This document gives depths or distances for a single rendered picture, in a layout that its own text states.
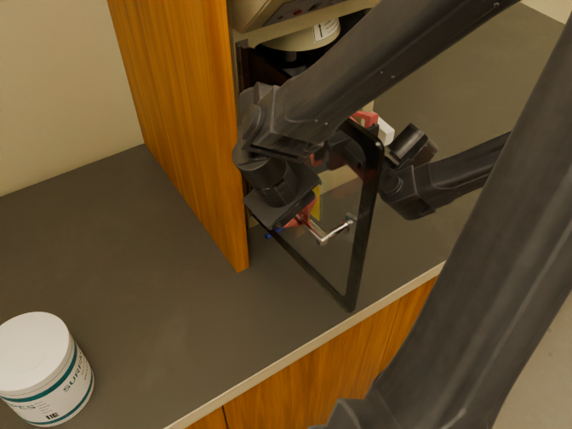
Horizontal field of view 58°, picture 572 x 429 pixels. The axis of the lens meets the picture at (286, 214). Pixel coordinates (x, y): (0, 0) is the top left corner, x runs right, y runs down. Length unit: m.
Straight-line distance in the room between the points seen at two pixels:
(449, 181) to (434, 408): 0.55
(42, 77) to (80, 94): 0.09
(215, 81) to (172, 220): 0.50
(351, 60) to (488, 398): 0.29
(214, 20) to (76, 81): 0.63
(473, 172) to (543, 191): 0.54
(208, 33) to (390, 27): 0.34
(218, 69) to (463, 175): 0.39
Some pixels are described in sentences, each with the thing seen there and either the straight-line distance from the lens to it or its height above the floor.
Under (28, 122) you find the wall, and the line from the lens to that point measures 1.31.
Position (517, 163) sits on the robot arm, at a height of 1.62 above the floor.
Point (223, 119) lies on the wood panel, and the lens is 0.79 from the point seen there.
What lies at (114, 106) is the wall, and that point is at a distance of 1.35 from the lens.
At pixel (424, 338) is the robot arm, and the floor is 1.53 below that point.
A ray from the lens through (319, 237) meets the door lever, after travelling 0.77.
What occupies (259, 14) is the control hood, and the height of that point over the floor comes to 1.47.
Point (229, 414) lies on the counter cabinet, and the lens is 1.11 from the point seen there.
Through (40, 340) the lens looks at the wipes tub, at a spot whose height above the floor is 1.09.
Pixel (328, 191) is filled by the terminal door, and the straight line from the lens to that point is 0.79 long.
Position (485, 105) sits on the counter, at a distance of 1.57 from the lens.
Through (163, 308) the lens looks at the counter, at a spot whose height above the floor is 0.94.
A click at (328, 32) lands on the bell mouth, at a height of 1.33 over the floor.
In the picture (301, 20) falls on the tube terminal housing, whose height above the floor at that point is 1.39.
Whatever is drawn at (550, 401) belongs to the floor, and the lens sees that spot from 2.16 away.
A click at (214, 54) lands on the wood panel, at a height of 1.43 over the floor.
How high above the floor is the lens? 1.80
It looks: 48 degrees down
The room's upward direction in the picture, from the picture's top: straight up
